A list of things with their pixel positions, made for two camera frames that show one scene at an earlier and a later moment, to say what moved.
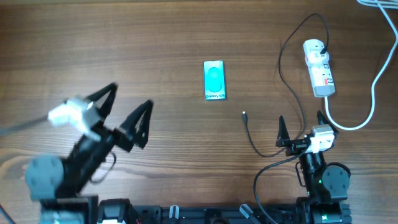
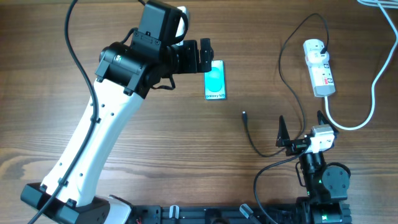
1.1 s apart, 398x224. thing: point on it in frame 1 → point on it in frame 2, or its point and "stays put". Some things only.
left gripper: [122, 140] → [191, 65]
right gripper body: [298, 146] stays put
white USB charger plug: [313, 56] stays put
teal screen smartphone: [214, 79] stays put
